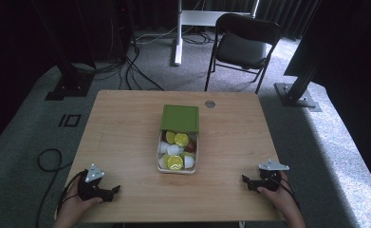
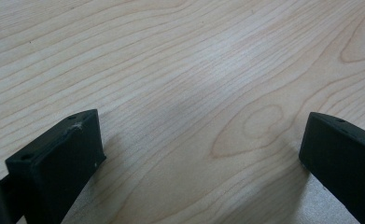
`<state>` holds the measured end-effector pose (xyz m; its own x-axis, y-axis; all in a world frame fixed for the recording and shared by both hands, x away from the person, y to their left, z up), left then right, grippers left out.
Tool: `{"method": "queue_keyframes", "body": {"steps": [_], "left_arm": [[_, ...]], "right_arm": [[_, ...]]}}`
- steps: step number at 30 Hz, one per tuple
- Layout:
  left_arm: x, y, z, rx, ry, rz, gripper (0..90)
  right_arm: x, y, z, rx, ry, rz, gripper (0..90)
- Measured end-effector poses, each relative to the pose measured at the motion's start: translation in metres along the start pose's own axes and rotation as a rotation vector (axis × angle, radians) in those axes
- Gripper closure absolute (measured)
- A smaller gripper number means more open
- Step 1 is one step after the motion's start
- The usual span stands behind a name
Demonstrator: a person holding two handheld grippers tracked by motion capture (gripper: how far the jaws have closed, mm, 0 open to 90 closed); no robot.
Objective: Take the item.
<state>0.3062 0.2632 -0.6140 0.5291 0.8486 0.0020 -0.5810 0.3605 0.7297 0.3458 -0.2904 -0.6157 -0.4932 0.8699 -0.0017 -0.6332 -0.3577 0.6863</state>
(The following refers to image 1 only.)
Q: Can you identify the bundle of floor cables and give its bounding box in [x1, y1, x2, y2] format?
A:
[72, 18, 215, 92]

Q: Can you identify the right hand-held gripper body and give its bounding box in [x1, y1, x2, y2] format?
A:
[256, 159, 290, 193]

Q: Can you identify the person's right hand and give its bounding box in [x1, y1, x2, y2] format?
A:
[256, 170, 293, 214]

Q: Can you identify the green box lid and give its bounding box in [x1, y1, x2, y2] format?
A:
[159, 104, 200, 134]

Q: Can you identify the black floor cable loop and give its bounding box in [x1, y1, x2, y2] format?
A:
[34, 148, 75, 228]

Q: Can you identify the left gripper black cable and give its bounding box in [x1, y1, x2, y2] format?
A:
[57, 170, 88, 217]

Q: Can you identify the black metal stand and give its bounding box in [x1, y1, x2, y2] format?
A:
[273, 0, 324, 113]
[30, 0, 97, 102]

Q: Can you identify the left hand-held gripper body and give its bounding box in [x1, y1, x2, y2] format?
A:
[77, 162, 109, 203]

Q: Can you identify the white desk frame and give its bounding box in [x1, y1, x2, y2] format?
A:
[173, 0, 261, 67]

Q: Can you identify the beige box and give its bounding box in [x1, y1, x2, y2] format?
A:
[156, 128, 200, 175]

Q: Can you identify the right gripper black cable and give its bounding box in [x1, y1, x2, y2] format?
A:
[278, 179, 302, 211]

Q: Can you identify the person's left hand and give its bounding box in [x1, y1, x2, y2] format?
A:
[57, 177, 103, 222]

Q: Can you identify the black folding chair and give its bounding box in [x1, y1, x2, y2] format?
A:
[204, 12, 283, 95]

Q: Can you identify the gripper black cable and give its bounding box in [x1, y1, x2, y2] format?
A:
[57, 170, 88, 217]
[278, 179, 302, 211]

